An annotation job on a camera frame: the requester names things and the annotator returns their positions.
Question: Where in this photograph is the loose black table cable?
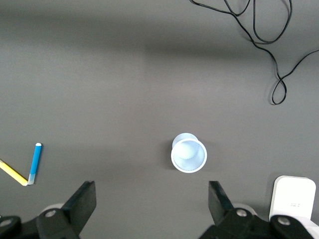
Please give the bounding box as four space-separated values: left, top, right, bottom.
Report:
189 0 319 106

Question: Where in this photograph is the light blue plastic cup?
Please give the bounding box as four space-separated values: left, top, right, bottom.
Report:
170 132 208 174

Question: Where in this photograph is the blue marker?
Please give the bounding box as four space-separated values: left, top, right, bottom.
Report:
27 142 42 186

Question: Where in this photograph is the yellow marker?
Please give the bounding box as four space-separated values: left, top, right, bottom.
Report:
0 159 28 187

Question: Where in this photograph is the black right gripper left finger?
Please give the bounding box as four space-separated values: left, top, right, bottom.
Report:
36 180 97 239

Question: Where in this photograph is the white rounded wrist housing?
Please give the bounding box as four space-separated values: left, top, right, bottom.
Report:
268 175 319 235

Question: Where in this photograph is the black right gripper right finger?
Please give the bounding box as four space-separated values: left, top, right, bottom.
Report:
201 180 273 239

